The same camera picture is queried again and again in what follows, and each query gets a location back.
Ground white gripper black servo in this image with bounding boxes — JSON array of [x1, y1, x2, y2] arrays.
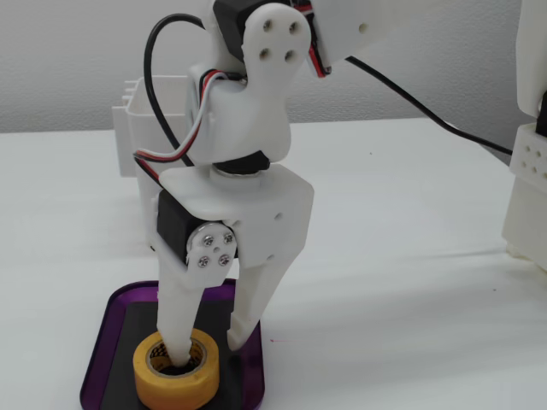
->
[[156, 163, 316, 354]]

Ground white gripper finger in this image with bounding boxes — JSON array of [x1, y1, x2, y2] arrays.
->
[[150, 220, 239, 369]]

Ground yellow masking tape roll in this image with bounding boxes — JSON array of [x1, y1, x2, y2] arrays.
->
[[132, 328, 221, 410]]

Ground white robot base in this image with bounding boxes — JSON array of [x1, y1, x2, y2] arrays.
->
[[502, 91, 547, 274]]

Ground white plastic container box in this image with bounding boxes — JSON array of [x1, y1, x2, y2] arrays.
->
[[111, 75, 202, 254]]

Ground black rubber tray mat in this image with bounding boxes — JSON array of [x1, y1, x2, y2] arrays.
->
[[100, 301, 245, 410]]

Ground purple metal tray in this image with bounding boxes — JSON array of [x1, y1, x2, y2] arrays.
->
[[79, 278, 266, 410]]

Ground red white black servo wire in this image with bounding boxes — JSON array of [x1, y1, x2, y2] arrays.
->
[[132, 70, 249, 189], [305, 0, 333, 79]]

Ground black cable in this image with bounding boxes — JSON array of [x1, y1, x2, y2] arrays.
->
[[144, 12, 514, 168]]

